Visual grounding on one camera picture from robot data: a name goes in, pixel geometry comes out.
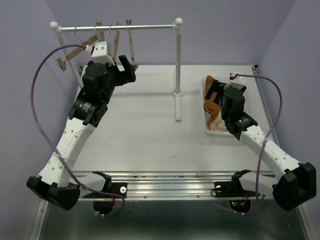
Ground aluminium mounting rail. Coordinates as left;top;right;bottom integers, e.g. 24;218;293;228
72;171;306;201

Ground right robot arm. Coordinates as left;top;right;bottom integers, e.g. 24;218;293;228
203;73;317;215

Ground cream beige underwear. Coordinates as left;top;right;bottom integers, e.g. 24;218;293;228
215;119;227;131

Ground clear plastic basket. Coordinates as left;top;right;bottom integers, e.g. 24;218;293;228
202;73;258;140

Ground white clothes rack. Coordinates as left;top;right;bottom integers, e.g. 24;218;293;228
50;17;183;122

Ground brown underwear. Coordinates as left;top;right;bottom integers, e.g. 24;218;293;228
203;75;222;130

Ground empty beige clip hanger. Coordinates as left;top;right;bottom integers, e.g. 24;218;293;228
56;32;99;72

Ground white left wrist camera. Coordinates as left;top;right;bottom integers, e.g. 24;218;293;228
85;41;115;66

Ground beige clip hanger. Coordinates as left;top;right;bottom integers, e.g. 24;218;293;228
56;32;99;72
94;20;105;42

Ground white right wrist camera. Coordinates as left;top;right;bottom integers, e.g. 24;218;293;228
227;72;247;90

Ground beige hanger with brown underwear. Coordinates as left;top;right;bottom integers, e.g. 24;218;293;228
126;18;139;71

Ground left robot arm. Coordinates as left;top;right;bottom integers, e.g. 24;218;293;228
26;55;136;211

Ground beige hanger with pink underwear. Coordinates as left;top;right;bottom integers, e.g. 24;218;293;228
111;30;120;60

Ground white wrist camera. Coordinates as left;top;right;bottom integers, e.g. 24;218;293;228
227;72;247;90
85;41;115;66

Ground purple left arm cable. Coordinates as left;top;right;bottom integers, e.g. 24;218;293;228
30;44;126;218

